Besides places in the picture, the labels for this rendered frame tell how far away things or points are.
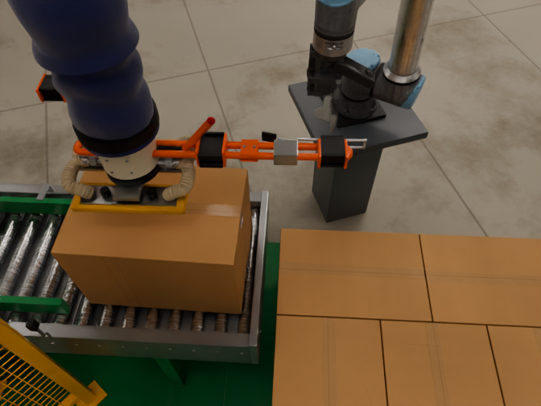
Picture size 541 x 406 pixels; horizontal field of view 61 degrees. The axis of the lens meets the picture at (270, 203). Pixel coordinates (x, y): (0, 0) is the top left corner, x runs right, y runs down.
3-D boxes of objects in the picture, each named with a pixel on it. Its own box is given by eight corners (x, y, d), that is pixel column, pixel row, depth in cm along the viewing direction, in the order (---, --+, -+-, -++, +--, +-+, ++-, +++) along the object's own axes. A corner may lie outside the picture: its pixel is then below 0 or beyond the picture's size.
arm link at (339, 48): (353, 18, 104) (355, 43, 98) (350, 36, 108) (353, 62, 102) (313, 17, 104) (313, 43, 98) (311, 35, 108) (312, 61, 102)
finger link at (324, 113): (311, 131, 117) (314, 94, 114) (335, 132, 117) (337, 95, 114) (312, 133, 114) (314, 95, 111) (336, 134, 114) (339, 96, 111)
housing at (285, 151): (273, 166, 134) (273, 155, 130) (274, 149, 138) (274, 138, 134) (297, 167, 133) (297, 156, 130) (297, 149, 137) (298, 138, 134)
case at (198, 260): (90, 304, 180) (49, 252, 148) (118, 219, 204) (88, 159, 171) (241, 314, 177) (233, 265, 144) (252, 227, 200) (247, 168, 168)
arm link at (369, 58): (349, 72, 211) (353, 40, 197) (384, 84, 206) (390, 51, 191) (335, 93, 205) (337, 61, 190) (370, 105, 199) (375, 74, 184)
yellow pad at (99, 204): (72, 212, 137) (66, 202, 133) (81, 185, 143) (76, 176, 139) (184, 214, 136) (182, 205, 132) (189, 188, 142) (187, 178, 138)
